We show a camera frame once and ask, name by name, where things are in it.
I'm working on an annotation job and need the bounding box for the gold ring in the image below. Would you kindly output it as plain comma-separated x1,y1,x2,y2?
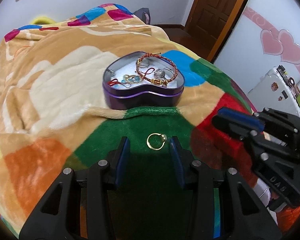
146,133,168,151

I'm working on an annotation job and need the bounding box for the red gold braided bracelet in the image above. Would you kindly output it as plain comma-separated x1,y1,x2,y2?
135,51,178,87

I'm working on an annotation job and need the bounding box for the white wardrobe sliding door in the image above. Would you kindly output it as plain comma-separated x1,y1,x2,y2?
214,0,300,94

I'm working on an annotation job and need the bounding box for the colourful patchwork fleece blanket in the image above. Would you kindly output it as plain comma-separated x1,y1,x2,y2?
0,3,300,239

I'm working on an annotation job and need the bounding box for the brown wooden door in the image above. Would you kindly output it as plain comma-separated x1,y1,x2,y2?
185,0,248,62

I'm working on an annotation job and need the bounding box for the purple heart-shaped tin box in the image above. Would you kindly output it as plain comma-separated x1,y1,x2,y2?
102,51,185,110

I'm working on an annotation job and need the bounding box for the grey backpack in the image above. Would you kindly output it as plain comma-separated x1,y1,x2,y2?
134,8,151,24

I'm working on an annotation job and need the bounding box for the yellow foam tube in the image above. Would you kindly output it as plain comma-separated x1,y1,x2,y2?
31,16,56,25

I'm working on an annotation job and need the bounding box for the silver ring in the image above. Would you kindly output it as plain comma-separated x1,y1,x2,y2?
153,68,175,79

